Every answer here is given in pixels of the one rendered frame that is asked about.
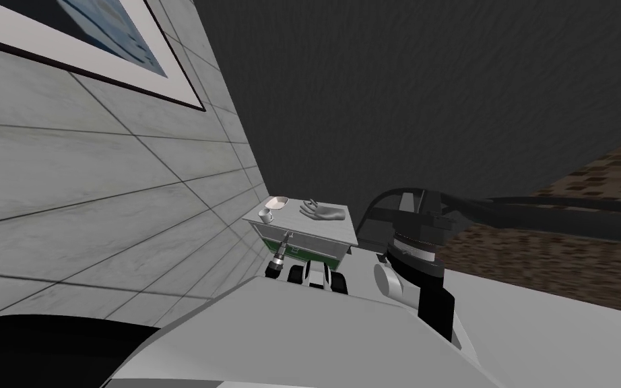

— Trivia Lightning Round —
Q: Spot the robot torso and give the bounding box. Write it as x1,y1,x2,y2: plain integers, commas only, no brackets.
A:
101,258,621,388

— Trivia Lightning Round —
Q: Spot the black framed wall picture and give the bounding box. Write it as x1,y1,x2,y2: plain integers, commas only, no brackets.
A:
0,0,207,113

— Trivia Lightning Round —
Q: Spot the white cabinet with green drawer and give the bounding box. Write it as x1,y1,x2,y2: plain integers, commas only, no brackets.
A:
242,196,360,272

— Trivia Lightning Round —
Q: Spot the grey hand sculpture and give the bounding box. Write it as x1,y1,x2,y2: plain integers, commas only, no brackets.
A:
299,199,346,222

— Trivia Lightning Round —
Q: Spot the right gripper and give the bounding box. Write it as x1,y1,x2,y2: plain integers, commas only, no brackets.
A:
388,191,456,242

